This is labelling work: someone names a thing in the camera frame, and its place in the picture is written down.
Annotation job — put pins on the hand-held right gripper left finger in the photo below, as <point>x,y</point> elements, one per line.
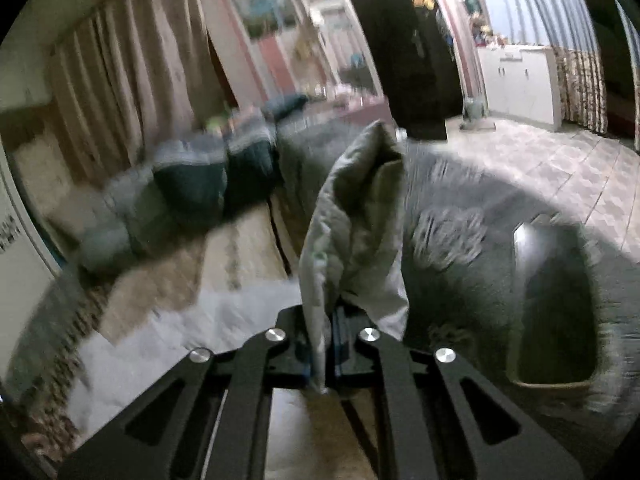
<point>300,355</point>

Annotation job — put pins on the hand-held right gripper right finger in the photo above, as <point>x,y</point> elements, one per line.
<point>340,350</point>

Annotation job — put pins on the light grey puffer jacket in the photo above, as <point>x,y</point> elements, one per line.
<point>350,220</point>

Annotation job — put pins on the floral bed mat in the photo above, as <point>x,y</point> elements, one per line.
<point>235,255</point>

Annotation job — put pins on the grey fluffy blanket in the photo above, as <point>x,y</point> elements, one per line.
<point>450,210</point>

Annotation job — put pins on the dark teal folded quilt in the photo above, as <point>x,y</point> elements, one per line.
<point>215,175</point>

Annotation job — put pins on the grey-blue folded quilt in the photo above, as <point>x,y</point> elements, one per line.
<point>120,210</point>

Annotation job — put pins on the small grey bin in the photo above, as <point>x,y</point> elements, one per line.
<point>475,110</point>

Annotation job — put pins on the white cabinet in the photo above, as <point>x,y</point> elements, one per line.
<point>520,80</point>

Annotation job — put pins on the beige curtain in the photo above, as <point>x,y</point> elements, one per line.
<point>130,60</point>

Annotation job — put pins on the brown patterned curtain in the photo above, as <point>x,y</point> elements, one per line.
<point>582,85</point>

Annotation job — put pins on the blue wall poster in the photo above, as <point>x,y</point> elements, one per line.
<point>260,2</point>

